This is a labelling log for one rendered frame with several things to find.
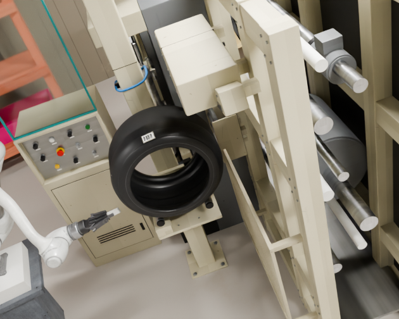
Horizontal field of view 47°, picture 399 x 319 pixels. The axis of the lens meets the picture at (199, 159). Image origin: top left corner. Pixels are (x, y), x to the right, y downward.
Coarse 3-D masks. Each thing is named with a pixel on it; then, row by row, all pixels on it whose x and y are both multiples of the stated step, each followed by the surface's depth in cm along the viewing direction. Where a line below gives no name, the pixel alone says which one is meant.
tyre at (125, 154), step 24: (144, 120) 223; (168, 120) 220; (192, 120) 227; (120, 144) 222; (144, 144) 215; (168, 144) 217; (192, 144) 220; (216, 144) 229; (120, 168) 220; (192, 168) 263; (216, 168) 232; (120, 192) 228; (144, 192) 259; (168, 192) 263; (192, 192) 257; (168, 216) 244
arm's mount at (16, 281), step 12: (0, 252) 291; (12, 252) 288; (24, 252) 290; (12, 264) 280; (24, 264) 280; (0, 276) 274; (12, 276) 271; (24, 276) 270; (0, 288) 266; (12, 288) 266; (24, 288) 269; (0, 300) 267
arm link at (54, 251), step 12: (0, 192) 235; (0, 204) 237; (12, 204) 236; (12, 216) 235; (24, 216) 235; (24, 228) 232; (36, 240) 231; (48, 240) 233; (60, 240) 238; (48, 252) 230; (60, 252) 231; (48, 264) 228; (60, 264) 231
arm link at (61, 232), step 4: (60, 228) 248; (64, 228) 248; (52, 232) 249; (56, 232) 246; (60, 232) 245; (64, 232) 246; (48, 236) 248; (52, 236) 245; (56, 236) 243; (60, 236) 243; (64, 236) 244; (68, 236) 246; (68, 240) 245; (72, 240) 248; (68, 244) 244
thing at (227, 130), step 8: (208, 112) 271; (216, 112) 273; (208, 120) 275; (216, 120) 256; (224, 120) 255; (232, 120) 256; (216, 128) 257; (224, 128) 258; (232, 128) 259; (240, 128) 261; (216, 136) 260; (224, 136) 261; (232, 136) 262; (240, 136) 264; (224, 144) 265; (232, 144) 266; (240, 144) 267; (232, 152) 269; (240, 152) 270; (224, 160) 271
